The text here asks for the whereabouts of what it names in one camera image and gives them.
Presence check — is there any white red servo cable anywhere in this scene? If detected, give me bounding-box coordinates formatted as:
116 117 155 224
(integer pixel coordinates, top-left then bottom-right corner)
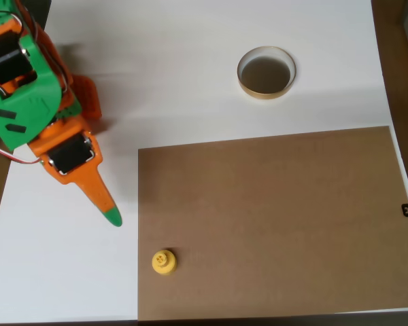
0 140 44 166

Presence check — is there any brown fibreboard panel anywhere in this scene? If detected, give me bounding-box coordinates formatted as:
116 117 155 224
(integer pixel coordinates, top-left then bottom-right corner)
137 125 408 322

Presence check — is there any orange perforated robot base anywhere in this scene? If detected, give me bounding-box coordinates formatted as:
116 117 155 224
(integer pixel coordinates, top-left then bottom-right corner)
69 73 103 120

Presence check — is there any small yellow plastic piece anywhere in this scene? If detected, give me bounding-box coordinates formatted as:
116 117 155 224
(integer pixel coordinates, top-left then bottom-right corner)
151 249 177 276

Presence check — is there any round shallow tape ring dish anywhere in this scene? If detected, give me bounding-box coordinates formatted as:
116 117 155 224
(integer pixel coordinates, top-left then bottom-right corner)
237 46 297 101

